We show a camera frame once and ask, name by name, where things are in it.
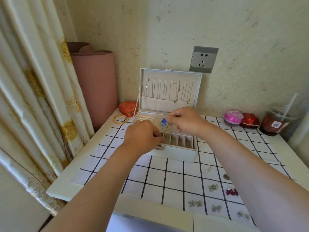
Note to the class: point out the person's left hand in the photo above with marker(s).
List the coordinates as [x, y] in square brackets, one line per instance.
[142, 137]

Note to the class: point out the person's right hand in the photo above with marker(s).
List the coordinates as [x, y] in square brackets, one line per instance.
[190, 120]

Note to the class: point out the blue flower drop earring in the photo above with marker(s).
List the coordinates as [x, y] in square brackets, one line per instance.
[164, 121]

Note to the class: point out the white wooden jewelry box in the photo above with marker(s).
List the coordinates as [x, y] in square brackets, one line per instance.
[166, 106]

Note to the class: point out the small flower stud earring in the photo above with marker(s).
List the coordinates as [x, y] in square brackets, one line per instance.
[239, 214]
[246, 216]

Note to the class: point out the person's left forearm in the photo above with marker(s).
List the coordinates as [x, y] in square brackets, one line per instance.
[91, 195]

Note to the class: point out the person's right forearm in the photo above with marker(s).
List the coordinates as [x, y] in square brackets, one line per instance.
[253, 181]

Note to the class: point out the red heart-shaped box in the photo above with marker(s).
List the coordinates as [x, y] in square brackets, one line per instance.
[128, 108]

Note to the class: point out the pink round trinket box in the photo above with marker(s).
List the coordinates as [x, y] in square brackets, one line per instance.
[233, 116]

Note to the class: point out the red faceted gift box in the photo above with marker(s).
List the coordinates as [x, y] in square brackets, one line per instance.
[251, 120]

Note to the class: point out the thin gold bangle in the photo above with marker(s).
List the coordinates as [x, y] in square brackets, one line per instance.
[114, 119]

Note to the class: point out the white black-grid table cloth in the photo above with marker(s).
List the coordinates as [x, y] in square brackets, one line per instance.
[157, 176]

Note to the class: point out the pink rolled mat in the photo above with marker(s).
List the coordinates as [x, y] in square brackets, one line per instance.
[94, 89]

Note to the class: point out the clear plastic drink cup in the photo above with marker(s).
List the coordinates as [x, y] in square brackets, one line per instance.
[274, 124]

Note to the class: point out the white drinking straw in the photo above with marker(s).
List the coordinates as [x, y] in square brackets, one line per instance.
[290, 105]

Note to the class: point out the white padded headboard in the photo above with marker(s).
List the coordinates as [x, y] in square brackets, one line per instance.
[300, 142]

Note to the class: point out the cream gold floral curtain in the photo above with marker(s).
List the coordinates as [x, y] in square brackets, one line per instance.
[29, 94]

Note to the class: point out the grey wall socket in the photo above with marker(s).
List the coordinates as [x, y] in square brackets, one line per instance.
[203, 59]

